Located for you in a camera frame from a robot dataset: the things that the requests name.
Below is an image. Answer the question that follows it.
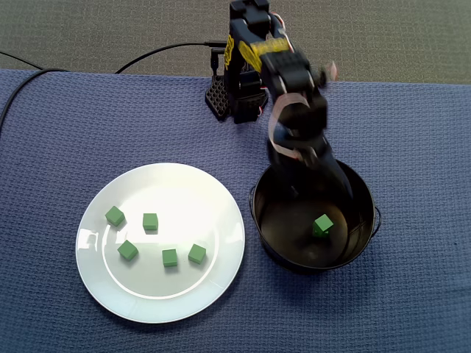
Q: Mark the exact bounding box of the blue woven table cloth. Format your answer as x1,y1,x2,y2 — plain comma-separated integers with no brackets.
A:
0,68,471,353

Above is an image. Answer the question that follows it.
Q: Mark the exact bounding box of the thick black cable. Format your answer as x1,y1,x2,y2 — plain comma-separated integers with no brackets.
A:
0,40,226,140

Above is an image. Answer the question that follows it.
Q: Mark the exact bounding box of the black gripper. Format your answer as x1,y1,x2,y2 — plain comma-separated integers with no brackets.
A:
268,96,353,202

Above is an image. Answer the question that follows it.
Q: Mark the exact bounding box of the black round container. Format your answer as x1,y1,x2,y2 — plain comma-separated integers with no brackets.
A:
248,152,383,275

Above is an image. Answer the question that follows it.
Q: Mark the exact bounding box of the thin black cable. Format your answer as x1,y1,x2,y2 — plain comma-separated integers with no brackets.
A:
0,50,44,71

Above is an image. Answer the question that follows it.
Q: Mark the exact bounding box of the white round plate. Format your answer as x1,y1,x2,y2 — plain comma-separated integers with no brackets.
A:
75,162,247,324

